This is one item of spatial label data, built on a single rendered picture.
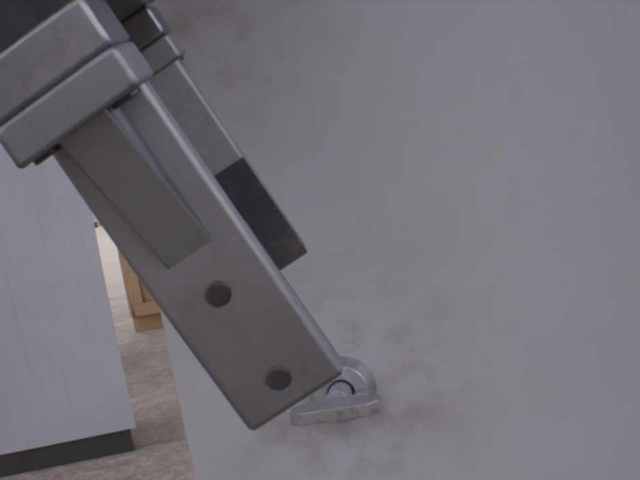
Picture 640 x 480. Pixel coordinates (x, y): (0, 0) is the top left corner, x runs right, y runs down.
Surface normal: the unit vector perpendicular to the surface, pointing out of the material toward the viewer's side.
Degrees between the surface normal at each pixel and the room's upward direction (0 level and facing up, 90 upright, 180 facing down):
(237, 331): 97
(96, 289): 90
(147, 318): 90
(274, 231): 97
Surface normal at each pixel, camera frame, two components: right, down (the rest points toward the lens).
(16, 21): 0.07, 0.20
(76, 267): 0.24, 0.05
